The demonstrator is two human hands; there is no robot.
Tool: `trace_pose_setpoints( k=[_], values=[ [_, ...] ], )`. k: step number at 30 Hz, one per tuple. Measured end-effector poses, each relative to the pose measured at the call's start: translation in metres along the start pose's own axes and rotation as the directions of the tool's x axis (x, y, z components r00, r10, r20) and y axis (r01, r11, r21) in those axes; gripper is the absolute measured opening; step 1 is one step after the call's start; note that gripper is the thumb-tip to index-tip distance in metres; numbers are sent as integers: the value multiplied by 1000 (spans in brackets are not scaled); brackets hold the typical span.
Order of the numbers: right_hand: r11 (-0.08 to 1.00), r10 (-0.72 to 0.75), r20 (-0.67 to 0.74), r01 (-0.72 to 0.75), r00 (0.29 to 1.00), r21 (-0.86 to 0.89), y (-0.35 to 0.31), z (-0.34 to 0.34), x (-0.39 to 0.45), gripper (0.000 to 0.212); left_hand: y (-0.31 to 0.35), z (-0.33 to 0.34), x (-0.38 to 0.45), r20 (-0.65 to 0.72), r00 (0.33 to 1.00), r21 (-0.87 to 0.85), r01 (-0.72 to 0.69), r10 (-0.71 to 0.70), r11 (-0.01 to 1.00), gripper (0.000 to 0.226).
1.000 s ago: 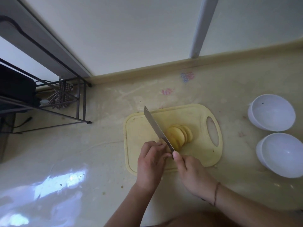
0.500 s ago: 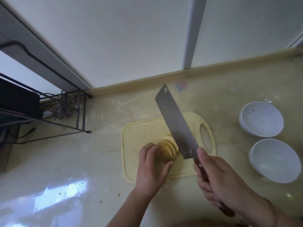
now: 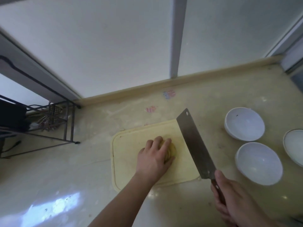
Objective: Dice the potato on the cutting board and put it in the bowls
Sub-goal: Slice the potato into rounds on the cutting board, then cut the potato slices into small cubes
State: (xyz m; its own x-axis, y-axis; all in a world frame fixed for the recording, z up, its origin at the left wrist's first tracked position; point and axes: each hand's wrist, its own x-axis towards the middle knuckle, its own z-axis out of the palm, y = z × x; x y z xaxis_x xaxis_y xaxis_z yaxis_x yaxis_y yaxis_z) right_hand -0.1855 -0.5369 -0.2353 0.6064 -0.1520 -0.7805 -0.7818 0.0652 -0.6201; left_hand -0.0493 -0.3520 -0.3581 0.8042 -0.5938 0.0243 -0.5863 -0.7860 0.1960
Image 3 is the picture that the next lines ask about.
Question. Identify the white bowl with gold rim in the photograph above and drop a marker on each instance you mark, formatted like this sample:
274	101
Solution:
294	145

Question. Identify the sliced yellow potato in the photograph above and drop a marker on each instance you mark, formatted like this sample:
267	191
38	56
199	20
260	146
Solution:
171	151

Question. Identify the pale yellow cutting board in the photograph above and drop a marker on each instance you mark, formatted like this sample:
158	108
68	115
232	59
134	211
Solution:
127	148

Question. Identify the black box on rack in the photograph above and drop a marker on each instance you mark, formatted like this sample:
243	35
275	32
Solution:
11	115

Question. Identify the white window frame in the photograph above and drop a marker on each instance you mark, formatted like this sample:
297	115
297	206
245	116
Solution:
178	37

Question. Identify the person's left forearm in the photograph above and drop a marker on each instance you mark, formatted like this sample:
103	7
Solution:
123	203

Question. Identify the person's left thumb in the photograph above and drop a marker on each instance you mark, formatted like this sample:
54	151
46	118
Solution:
170	160

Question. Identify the checkered cloth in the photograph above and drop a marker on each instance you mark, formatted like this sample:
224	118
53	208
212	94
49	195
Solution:
51	115

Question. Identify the person's left little finger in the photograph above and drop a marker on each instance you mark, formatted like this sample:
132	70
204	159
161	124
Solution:
141	152

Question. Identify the person's left hand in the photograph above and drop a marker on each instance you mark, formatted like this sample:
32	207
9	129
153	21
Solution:
151	163

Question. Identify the person's left middle finger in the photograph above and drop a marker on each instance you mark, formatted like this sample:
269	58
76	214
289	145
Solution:
158	143

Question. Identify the person's right thumb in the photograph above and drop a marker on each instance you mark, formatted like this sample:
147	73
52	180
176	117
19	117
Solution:
221	180

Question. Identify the person's right hand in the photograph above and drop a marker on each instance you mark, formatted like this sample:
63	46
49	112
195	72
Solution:
236	205

